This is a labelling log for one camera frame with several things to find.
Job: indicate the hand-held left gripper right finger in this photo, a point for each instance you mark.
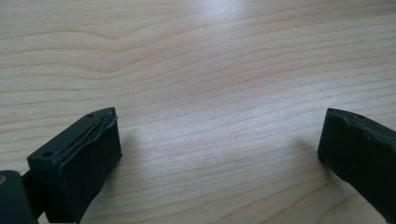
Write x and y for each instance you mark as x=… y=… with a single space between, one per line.
x=361 y=155

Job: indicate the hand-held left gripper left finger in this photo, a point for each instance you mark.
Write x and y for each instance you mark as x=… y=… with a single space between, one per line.
x=77 y=165

